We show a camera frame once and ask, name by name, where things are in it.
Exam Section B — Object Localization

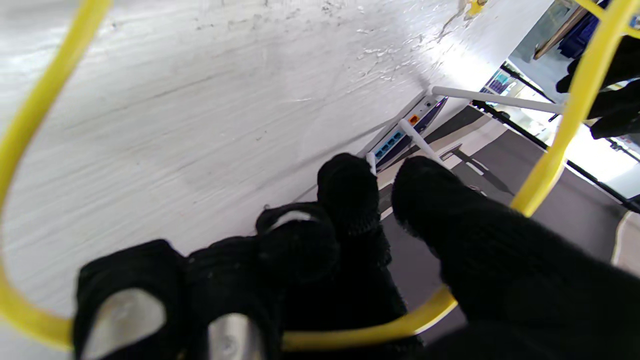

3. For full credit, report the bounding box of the yellow Ethernet cable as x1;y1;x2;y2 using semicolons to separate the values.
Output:
0;0;640;352

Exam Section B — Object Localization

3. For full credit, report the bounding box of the thin black rod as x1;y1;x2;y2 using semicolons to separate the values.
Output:
471;99;640;214

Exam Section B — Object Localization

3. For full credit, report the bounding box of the left black gloved robot hand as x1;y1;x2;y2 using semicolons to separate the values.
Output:
556;35;640;141

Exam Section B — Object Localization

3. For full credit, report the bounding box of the right black gloved robot hand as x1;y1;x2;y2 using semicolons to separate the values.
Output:
72;152;640;360

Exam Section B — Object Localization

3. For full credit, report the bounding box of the dark router with white antennas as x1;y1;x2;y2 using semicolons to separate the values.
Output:
364;86;567;177

